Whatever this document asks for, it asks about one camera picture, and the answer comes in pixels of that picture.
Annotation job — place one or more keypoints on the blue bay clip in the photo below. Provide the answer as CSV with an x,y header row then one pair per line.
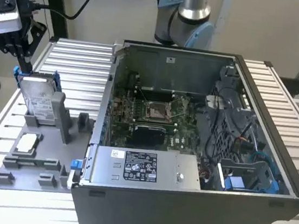
x,y
233,182

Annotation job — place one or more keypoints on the blue case latch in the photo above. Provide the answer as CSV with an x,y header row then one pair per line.
x,y
75,163

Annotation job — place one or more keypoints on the silver CPU chip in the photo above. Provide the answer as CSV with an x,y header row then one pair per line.
x,y
27,143

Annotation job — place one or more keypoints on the grey metal disk bay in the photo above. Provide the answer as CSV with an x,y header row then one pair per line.
x,y
235,120

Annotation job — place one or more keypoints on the black open PC case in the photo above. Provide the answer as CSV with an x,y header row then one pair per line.
x,y
153,213

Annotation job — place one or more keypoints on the black graphics card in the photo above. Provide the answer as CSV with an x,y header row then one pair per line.
x,y
149,136

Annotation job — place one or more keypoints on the grey parts rack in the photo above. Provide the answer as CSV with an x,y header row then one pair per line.
x,y
48,154

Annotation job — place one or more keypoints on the silver power supply unit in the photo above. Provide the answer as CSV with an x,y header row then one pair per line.
x,y
105,164

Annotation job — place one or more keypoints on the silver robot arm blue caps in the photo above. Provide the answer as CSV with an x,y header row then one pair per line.
x,y
195,3

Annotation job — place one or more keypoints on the CPU socket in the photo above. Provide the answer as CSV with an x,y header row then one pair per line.
x,y
157,110

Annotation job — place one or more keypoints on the green motherboard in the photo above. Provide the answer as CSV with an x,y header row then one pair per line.
x,y
181,138

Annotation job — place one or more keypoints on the silver disk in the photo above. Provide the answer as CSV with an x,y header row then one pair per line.
x,y
38,95

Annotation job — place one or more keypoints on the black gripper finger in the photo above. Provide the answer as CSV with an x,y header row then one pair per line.
x,y
26,61
12,47

